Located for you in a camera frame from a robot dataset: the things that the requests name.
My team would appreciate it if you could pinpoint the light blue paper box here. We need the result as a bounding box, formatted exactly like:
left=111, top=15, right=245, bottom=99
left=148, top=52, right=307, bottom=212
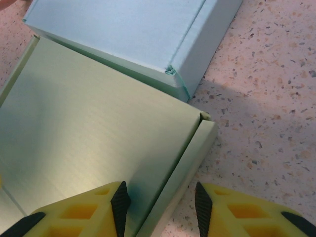
left=22, top=0, right=244, bottom=102

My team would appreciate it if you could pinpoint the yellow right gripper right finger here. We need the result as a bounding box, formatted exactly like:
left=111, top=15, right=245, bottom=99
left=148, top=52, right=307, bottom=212
left=195, top=182, right=316, bottom=237

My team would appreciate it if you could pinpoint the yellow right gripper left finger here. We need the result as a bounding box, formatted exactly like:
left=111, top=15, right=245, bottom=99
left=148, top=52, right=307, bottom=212
left=0, top=181, right=131, bottom=237

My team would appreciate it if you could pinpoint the light green paper box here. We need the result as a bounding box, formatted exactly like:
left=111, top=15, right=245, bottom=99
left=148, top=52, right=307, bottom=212
left=0, top=34, right=218, bottom=237

